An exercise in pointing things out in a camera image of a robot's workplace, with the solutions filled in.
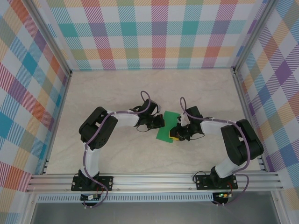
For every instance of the circuit board with green light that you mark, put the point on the circuit board with green light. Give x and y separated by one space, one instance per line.
222 195

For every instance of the small black circuit board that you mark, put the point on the small black circuit board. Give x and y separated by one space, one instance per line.
88 198

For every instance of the grey metal sheet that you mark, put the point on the grey metal sheet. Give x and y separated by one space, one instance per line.
151 213

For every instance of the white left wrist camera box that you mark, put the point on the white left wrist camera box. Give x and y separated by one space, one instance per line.
159 108

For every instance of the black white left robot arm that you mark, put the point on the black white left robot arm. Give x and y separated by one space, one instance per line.
98 126

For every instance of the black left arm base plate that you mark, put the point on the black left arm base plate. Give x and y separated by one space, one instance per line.
106 180

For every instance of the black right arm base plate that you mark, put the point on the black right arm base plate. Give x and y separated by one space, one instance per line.
203 182

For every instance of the aluminium frame post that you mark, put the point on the aluminium frame post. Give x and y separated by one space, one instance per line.
253 35
51 37

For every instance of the green paper sheet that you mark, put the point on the green paper sheet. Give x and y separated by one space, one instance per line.
163 133

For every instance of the aluminium table side rail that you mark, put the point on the aluminium table side rail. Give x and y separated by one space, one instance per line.
248 116
59 116

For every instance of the aluminium mounting rail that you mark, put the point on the aluminium mounting rail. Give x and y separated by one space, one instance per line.
151 182

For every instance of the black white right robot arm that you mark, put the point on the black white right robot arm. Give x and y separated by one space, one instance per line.
243 142

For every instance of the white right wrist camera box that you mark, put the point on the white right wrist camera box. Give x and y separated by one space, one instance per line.
184 119

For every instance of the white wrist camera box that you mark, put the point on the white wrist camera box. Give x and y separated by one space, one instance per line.
184 119
159 108

